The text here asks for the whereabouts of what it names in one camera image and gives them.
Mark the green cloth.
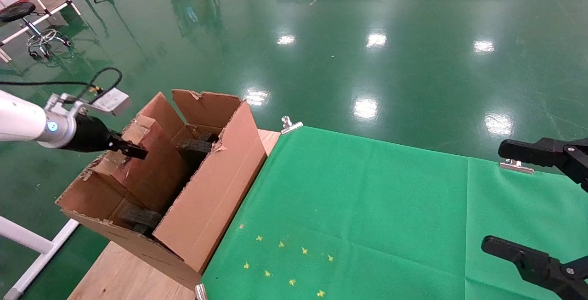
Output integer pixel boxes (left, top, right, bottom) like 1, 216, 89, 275
201, 126, 588, 300

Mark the black round stool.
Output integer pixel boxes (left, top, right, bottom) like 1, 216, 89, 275
0, 1, 74, 59

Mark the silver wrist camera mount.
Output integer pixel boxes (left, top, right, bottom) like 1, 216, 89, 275
45, 87, 131, 117

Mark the small taped cardboard box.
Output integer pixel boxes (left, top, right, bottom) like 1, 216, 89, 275
92, 115, 191, 213

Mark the large open cardboard carton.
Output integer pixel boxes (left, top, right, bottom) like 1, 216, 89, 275
55, 89, 268, 290

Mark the white table leg frame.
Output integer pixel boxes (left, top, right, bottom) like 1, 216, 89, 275
0, 215, 81, 300

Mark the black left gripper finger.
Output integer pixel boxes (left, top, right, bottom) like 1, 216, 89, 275
108, 136, 149, 160

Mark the black foam block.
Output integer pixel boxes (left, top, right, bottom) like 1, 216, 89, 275
176, 131, 220, 167
120, 205, 164, 237

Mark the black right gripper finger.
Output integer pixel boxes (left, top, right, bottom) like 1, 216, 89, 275
481, 235, 588, 300
498, 137, 588, 192

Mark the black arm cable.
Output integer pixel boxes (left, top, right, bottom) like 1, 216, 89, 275
0, 67, 123, 104

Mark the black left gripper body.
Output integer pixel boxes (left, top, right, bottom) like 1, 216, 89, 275
60, 114, 125, 153

